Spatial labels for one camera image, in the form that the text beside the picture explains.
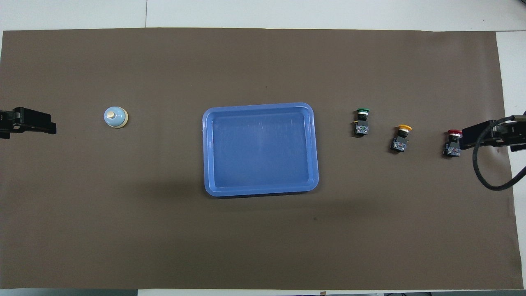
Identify green push button switch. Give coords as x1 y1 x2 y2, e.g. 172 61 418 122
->
353 108 371 137

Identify red push button switch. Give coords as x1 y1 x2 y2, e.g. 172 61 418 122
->
443 129 463 157

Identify yellow push button switch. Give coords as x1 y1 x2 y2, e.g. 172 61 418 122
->
389 124 413 153

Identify blue plastic tray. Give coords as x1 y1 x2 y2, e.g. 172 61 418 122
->
202 102 320 197

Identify light blue service bell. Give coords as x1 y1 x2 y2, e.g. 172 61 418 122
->
104 106 129 130

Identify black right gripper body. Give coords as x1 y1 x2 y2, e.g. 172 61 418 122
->
477 122 526 152

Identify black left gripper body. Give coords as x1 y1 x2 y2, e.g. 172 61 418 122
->
0 111 15 139

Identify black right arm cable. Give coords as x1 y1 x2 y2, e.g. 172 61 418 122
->
472 116 526 191

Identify brown table mat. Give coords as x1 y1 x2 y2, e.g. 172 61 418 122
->
0 27 520 290

